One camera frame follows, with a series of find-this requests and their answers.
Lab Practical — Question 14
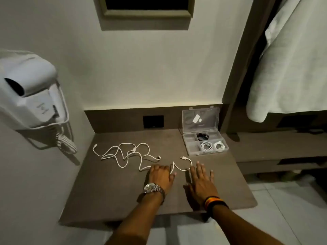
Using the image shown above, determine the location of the person's left hand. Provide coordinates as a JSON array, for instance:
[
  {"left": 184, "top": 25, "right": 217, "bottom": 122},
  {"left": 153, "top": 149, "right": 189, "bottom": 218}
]
[{"left": 145, "top": 164, "right": 175, "bottom": 194}]

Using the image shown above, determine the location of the person's right hand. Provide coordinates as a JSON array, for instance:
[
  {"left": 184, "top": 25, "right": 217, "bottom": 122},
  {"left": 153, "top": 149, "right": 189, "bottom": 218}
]
[{"left": 183, "top": 162, "right": 221, "bottom": 203}]

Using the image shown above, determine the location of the long white cable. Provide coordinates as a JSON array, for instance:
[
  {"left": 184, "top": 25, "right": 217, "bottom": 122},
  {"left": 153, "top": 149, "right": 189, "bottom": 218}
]
[
  {"left": 92, "top": 143, "right": 161, "bottom": 173},
  {"left": 170, "top": 156, "right": 193, "bottom": 176}
]

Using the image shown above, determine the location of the clear plastic organizer box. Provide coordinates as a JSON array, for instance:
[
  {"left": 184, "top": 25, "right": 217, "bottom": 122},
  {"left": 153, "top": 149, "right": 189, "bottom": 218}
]
[{"left": 182, "top": 107, "right": 230, "bottom": 157}]

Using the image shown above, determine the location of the person's right forearm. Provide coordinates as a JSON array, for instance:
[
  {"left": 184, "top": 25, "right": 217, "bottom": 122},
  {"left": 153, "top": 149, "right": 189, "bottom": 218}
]
[{"left": 211, "top": 204, "right": 284, "bottom": 245}]

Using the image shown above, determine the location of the person's left forearm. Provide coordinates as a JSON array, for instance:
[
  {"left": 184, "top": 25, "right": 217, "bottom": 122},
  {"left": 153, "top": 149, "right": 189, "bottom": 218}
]
[{"left": 104, "top": 194, "right": 164, "bottom": 245}]

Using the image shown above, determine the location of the silver wristwatch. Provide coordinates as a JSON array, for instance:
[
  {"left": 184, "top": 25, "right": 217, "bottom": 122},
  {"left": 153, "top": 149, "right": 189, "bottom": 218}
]
[{"left": 142, "top": 183, "right": 166, "bottom": 202}]

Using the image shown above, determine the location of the black orange striped wristband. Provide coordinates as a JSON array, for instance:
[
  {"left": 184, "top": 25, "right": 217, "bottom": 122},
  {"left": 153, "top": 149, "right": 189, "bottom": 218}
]
[{"left": 203, "top": 196, "right": 229, "bottom": 218}]

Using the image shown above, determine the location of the brown wooden wardrobe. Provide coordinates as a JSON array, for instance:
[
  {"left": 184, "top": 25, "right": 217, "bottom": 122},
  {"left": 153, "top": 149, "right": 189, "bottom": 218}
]
[{"left": 221, "top": 0, "right": 327, "bottom": 176}]

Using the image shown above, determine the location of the white hanging towel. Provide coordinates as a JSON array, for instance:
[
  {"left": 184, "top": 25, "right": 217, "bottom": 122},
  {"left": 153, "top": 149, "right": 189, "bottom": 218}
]
[{"left": 246, "top": 0, "right": 327, "bottom": 123}]

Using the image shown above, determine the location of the black wall socket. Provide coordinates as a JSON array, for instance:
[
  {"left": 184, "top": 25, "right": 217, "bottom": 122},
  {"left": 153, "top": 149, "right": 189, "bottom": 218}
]
[{"left": 142, "top": 115, "right": 165, "bottom": 129}]

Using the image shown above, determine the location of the white spiral dryer cord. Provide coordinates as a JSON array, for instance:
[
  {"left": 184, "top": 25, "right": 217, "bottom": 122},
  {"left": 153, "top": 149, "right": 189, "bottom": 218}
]
[{"left": 52, "top": 125, "right": 78, "bottom": 154}]

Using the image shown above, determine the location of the white wall hair dryer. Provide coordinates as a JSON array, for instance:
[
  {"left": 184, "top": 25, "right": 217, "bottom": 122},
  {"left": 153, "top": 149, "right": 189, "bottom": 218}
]
[
  {"left": 0, "top": 54, "right": 62, "bottom": 123},
  {"left": 0, "top": 49, "right": 70, "bottom": 131}
]

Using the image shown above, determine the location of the framed wall picture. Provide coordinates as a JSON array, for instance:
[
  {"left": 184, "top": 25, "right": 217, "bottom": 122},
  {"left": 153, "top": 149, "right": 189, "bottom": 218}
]
[{"left": 99, "top": 0, "right": 196, "bottom": 18}]

